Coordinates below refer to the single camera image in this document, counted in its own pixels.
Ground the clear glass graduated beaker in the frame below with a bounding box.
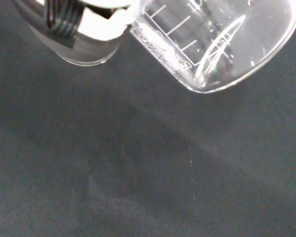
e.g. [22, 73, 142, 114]
[29, 22, 122, 67]

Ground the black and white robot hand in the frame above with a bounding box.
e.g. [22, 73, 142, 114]
[11, 0, 139, 49]

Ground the black bench cloth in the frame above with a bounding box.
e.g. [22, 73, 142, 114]
[0, 0, 296, 237]

